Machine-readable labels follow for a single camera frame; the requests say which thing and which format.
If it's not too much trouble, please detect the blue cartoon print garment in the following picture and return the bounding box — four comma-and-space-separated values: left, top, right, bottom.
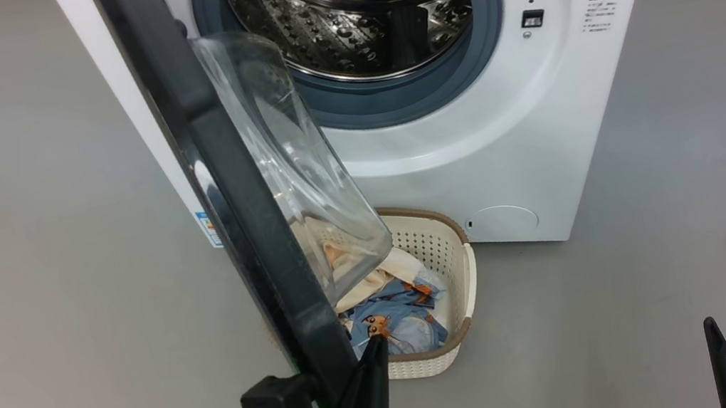
336, 271, 454, 365

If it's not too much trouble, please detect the beige cartoon print garment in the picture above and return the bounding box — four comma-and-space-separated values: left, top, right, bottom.
290, 199, 432, 318

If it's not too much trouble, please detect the dark round glass washer door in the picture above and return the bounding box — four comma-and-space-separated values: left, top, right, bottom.
88, 0, 419, 408

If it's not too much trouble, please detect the white front-load washing machine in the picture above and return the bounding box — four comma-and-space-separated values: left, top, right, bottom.
52, 0, 707, 310

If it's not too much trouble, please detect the steel perforated washer drum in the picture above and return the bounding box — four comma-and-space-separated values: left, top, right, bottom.
225, 0, 481, 100

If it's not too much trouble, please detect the grey rubber door gasket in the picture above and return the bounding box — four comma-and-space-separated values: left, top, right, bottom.
191, 0, 520, 154

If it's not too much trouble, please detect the black door latch socket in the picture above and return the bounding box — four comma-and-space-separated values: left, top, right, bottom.
520, 8, 547, 31

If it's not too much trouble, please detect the cream perforated laundry basket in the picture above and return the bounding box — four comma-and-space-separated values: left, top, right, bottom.
251, 194, 493, 399

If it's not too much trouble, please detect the round white filter cover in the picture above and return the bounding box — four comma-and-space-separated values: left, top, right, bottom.
465, 199, 542, 244

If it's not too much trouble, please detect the blue white energy label sticker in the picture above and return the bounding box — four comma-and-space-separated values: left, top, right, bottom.
194, 209, 225, 251

